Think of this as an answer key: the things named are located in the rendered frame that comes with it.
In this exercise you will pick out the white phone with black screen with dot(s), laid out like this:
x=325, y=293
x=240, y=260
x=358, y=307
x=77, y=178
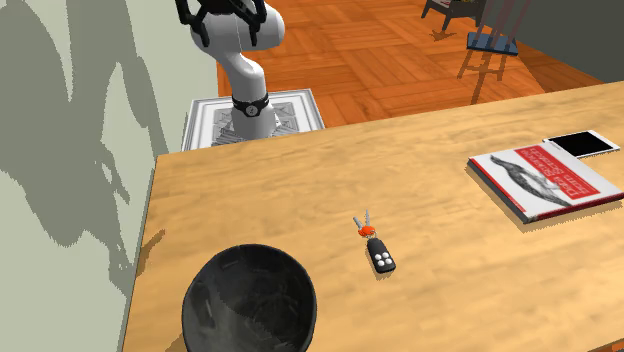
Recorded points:
x=582, y=144

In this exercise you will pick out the black bowl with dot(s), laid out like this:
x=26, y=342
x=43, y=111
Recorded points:
x=248, y=302

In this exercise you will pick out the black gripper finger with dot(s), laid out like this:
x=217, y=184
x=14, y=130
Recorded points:
x=258, y=10
x=181, y=13

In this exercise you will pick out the dark chair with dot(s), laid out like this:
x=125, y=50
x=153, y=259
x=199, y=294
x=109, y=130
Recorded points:
x=458, y=10

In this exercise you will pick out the black key fob with keys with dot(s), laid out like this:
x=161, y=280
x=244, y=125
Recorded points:
x=381, y=256

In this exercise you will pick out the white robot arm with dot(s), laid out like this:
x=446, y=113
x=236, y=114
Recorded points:
x=248, y=73

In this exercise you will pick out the white and red book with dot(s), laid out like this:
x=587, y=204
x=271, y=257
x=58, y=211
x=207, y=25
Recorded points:
x=536, y=191

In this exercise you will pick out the light wooden table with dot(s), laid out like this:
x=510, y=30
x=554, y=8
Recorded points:
x=438, y=302

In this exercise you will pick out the patterned white grey robot stand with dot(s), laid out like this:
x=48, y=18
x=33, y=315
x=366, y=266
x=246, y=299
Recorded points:
x=302, y=109

